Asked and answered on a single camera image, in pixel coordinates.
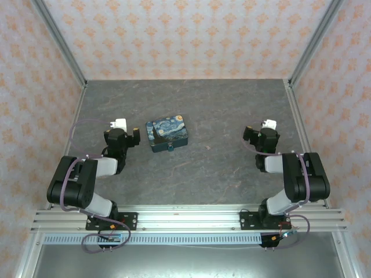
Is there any teal starry night tin box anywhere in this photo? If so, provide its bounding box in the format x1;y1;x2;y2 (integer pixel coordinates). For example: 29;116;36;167
145;115;191;153

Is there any grey metal lower panel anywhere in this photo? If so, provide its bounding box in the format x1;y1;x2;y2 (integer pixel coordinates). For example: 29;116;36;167
28;244;350;278

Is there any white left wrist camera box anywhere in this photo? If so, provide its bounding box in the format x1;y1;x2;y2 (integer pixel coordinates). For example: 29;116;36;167
110;118;129;131

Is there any aluminium side rail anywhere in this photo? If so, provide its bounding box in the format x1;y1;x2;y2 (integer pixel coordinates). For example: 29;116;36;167
284;80;330;209
46;86;88;210

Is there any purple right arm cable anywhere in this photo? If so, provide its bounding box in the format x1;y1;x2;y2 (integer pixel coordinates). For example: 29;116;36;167
241;120;312;251

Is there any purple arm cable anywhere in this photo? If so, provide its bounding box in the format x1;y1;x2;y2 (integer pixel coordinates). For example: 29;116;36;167
59;119;132;254
241;120;312;251

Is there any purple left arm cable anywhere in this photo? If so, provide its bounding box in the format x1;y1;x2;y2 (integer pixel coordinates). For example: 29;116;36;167
59;119;132;254

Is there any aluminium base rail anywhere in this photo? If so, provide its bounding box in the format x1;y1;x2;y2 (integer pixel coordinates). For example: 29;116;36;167
31;203;348;233

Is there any grey slotted cable duct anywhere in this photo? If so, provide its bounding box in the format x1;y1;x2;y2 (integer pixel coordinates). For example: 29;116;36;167
42;233;264;246

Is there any aluminium frame post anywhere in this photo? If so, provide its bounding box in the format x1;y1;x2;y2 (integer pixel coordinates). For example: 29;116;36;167
289;0;346;88
31;0;88;89

